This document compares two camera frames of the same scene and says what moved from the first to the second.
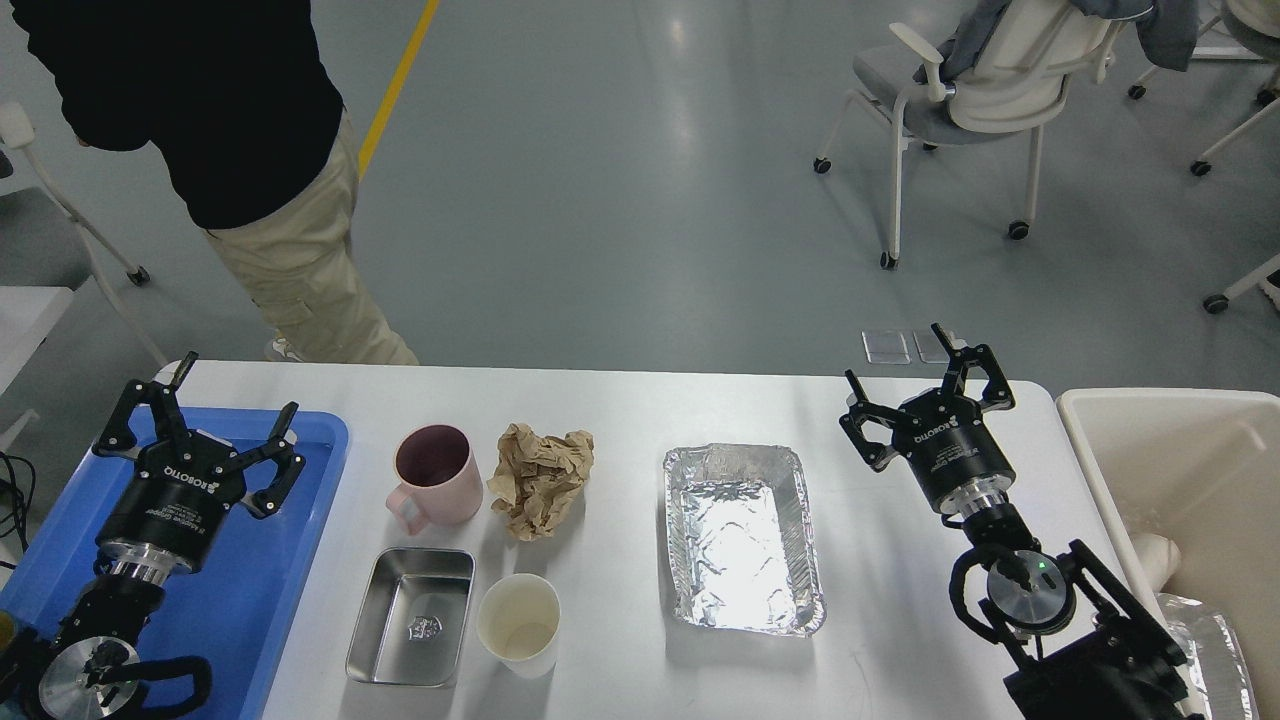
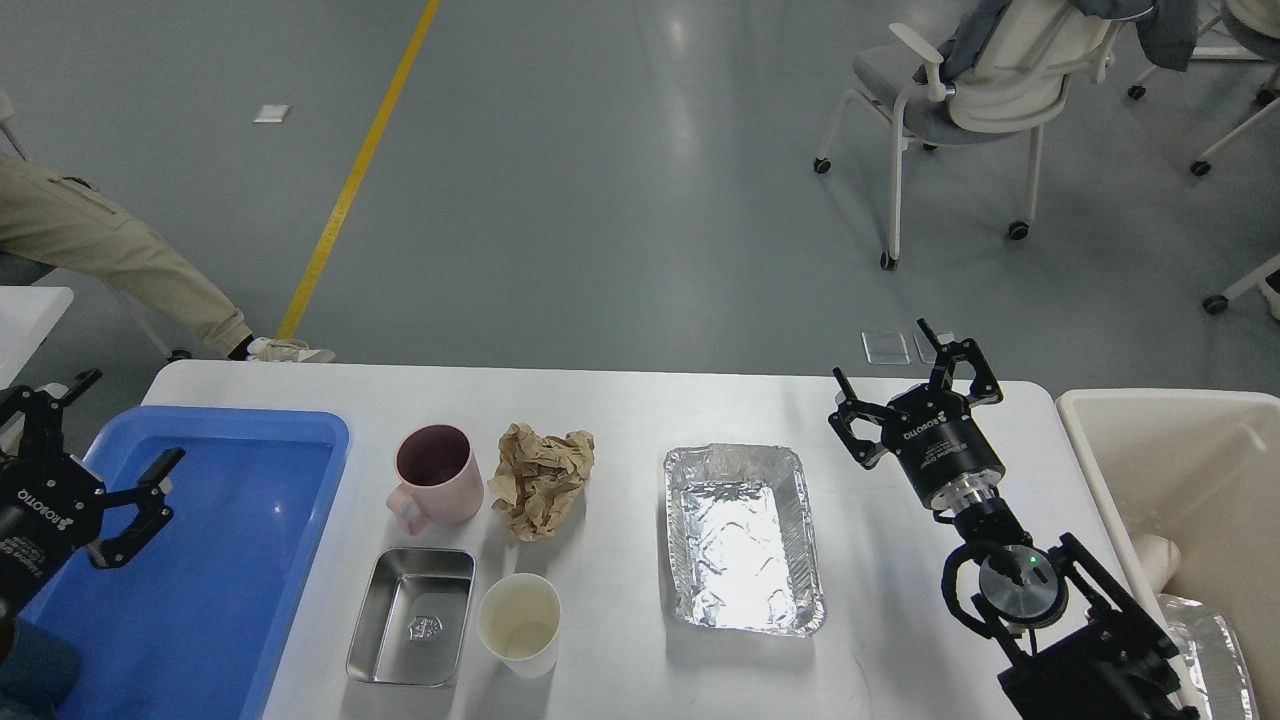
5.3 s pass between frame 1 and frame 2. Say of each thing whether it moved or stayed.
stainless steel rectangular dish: stayed
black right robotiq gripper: stayed
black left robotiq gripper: moved
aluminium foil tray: stayed
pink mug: stayed
